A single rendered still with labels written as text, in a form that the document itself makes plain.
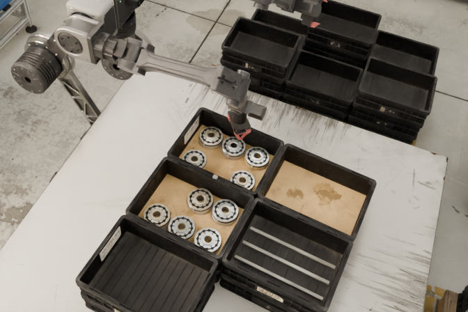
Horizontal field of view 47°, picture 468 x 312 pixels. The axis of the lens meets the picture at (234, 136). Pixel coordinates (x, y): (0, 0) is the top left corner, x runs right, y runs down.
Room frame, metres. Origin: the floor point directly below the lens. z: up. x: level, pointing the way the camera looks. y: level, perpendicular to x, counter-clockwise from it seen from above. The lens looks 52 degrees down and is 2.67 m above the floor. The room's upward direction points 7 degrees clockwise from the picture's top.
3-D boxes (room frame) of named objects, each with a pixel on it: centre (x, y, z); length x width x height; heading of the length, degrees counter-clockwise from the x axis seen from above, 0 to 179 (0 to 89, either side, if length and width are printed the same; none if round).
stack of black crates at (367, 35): (2.64, -0.59, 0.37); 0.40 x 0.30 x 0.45; 74
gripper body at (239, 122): (1.38, -0.01, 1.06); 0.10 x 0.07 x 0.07; 25
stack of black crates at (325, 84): (2.26, -0.48, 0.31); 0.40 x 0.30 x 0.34; 74
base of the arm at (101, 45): (1.27, 0.45, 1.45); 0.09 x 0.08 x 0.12; 164
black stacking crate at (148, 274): (0.75, 0.24, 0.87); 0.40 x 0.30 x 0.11; 69
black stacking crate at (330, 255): (0.89, -0.24, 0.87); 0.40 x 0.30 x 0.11; 69
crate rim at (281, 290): (0.89, -0.24, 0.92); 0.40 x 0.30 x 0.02; 69
